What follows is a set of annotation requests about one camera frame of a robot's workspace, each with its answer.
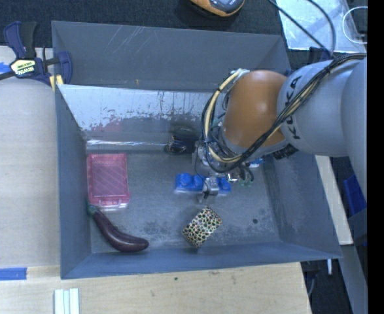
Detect blue toy brick plate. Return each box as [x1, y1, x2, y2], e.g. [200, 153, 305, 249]
[173, 172, 232, 197]

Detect black rounded object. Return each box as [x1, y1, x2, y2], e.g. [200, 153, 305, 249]
[164, 126, 199, 156]

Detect grey metal bin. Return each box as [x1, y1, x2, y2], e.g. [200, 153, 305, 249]
[50, 20, 343, 280]

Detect leopard print tape roll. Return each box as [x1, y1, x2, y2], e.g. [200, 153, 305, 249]
[181, 207, 223, 249]

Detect pink clear plastic box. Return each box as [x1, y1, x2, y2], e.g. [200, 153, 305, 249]
[86, 152, 131, 212]

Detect purple toy eggplant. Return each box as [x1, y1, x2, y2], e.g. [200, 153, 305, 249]
[86, 198, 150, 254]

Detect pale wood board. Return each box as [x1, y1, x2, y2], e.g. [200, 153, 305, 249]
[0, 48, 62, 270]

